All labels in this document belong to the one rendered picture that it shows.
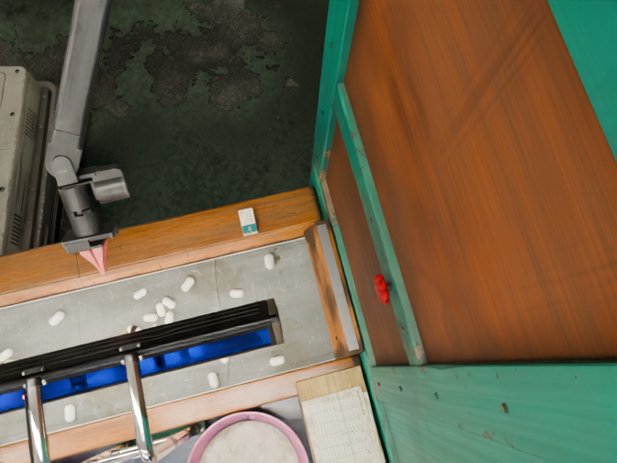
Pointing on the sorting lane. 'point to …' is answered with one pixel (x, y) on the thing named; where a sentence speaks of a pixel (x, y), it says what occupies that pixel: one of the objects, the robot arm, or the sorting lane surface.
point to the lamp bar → (203, 354)
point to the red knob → (382, 288)
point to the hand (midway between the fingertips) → (103, 269)
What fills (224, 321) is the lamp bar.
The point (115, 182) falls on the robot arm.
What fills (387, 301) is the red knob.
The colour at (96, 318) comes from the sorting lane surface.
